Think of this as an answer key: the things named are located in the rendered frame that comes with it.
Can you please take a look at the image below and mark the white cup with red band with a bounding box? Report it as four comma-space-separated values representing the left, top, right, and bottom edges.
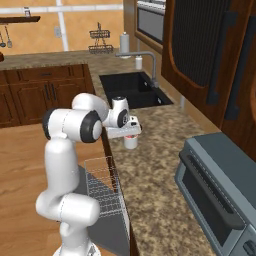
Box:
123, 133, 139, 150

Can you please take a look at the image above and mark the grey wall socket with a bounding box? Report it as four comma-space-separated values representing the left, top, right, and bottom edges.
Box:
53, 25, 63, 39

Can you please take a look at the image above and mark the black wire stand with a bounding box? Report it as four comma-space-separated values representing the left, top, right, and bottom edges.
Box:
87, 21, 115, 55

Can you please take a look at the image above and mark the dark wood cupboard door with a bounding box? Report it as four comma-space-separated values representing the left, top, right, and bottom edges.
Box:
161, 0, 249, 128
221, 0, 256, 162

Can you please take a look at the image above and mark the hanging grey ladle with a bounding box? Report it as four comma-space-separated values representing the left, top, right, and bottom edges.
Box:
0, 26, 7, 49

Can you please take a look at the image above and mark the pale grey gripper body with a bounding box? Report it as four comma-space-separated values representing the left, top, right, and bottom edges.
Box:
105, 123, 144, 141

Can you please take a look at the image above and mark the black sink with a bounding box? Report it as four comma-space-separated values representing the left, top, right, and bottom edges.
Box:
98, 71, 175, 111

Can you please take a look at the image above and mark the grey dishwasher door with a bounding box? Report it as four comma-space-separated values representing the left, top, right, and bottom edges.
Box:
73, 165, 132, 256

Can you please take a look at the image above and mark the black cupboard door handle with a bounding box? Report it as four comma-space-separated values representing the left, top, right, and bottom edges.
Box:
206, 11, 239, 106
223, 14, 256, 121

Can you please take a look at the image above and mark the grey framed window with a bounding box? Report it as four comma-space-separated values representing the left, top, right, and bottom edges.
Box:
134, 0, 167, 55

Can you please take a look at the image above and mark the dark wall shelf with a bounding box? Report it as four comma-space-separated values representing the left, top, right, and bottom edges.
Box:
0, 15, 42, 25

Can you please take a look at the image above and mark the grey toaster oven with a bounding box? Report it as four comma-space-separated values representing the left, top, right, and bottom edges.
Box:
174, 131, 256, 256

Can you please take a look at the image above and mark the white soap bottle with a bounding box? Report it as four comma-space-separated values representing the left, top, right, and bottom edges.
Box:
134, 54, 144, 71

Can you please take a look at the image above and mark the grey tap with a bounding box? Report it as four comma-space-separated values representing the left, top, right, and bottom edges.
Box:
115, 50, 161, 90

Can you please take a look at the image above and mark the white paper towel roll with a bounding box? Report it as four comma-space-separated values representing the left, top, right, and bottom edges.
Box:
119, 31, 131, 60

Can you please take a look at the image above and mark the brown lower cupboard run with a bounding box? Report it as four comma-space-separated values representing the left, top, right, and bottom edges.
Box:
0, 63, 97, 130

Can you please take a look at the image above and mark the dishwasher wire rack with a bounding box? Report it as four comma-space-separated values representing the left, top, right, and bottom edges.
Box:
83, 155, 130, 219

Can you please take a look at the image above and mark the dark toaster oven handle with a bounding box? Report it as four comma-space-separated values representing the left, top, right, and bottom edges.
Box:
179, 150, 247, 231

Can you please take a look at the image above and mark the hanging grey spatula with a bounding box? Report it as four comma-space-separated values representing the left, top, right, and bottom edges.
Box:
3, 25, 14, 49

